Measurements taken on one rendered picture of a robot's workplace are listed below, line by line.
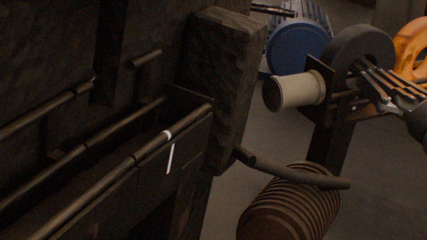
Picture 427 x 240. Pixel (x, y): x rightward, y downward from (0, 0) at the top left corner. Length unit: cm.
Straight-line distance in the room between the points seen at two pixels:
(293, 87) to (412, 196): 137
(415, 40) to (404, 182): 129
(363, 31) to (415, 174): 146
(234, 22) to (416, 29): 40
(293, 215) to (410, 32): 40
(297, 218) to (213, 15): 34
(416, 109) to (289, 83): 20
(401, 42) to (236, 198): 99
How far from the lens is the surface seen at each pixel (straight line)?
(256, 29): 94
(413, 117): 105
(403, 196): 237
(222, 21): 94
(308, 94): 110
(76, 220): 64
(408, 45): 122
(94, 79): 81
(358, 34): 113
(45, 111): 70
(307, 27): 282
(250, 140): 243
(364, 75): 112
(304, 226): 105
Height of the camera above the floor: 107
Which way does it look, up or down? 25 degrees down
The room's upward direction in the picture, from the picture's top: 12 degrees clockwise
